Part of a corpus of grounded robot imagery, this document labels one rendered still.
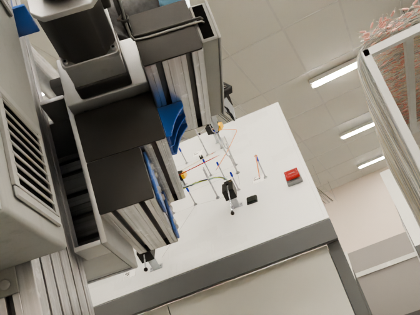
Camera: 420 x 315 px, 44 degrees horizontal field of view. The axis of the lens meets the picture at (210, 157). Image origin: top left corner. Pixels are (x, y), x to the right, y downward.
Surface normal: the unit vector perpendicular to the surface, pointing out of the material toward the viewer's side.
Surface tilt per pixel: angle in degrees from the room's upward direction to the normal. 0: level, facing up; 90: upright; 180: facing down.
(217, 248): 45
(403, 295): 90
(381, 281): 90
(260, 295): 90
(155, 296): 90
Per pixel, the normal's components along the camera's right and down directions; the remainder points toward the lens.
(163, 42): -0.04, -0.34
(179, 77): 0.31, 0.89
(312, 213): -0.40, -0.81
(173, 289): -0.26, -0.26
